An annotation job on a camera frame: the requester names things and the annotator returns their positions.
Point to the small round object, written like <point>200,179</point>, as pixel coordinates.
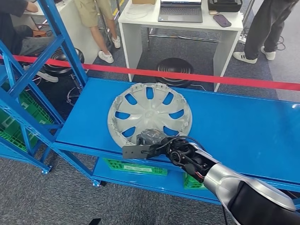
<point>213,12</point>

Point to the blue metal shelf rack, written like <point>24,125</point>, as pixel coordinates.
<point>44,169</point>
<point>234,130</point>

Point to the clear round plate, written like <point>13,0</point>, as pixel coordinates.
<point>135,12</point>

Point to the white desk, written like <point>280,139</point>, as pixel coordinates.
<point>131,46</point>
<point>75,40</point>

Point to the grey laptop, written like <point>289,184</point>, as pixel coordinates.
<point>180,12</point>

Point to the person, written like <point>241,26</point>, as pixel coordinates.
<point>9,24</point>
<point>264,28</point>
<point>87,12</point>

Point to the red barrier belt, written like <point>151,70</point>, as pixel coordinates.
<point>163,74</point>

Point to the black robot left foot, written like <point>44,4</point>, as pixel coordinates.
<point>95,222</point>

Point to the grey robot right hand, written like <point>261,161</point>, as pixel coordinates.
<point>151,137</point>

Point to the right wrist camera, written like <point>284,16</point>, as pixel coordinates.
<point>133,152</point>

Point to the brown cardboard box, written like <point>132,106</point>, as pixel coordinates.
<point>143,1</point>

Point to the green plastic crate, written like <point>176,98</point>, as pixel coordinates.
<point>11,136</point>
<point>112,164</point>
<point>30,105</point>
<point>191,183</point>

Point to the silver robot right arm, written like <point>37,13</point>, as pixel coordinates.
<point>246,192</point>

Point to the silver plastic wheel hubcap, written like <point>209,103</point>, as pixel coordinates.
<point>150,115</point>

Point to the dark smartphone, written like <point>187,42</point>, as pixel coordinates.
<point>221,20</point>

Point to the black case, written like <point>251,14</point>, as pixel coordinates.
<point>225,5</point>

